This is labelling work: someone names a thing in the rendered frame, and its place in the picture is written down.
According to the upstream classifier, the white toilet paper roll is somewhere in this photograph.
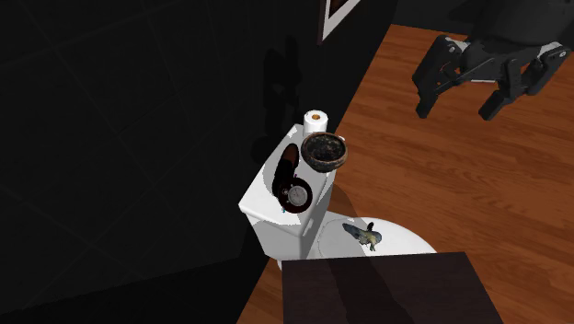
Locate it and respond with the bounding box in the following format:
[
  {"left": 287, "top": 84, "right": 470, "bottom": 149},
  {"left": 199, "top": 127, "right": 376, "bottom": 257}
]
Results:
[{"left": 303, "top": 110, "right": 329, "bottom": 137}]

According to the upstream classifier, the grey bird figure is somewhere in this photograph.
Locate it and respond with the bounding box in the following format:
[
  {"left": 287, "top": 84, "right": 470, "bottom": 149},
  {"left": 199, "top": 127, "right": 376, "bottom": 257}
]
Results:
[{"left": 341, "top": 221, "right": 384, "bottom": 252}]

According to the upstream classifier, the dark speckled bowl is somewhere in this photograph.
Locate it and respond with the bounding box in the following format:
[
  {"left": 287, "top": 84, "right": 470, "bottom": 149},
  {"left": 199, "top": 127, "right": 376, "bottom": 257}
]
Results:
[{"left": 300, "top": 132, "right": 349, "bottom": 174}]

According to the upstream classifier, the white framed wall picture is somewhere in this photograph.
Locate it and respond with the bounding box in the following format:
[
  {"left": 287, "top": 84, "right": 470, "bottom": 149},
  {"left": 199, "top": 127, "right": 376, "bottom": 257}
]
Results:
[{"left": 316, "top": 0, "right": 362, "bottom": 46}]

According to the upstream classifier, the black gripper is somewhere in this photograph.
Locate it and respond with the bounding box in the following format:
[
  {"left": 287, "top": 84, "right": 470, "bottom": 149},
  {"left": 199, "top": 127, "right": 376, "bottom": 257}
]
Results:
[{"left": 411, "top": 34, "right": 573, "bottom": 122}]

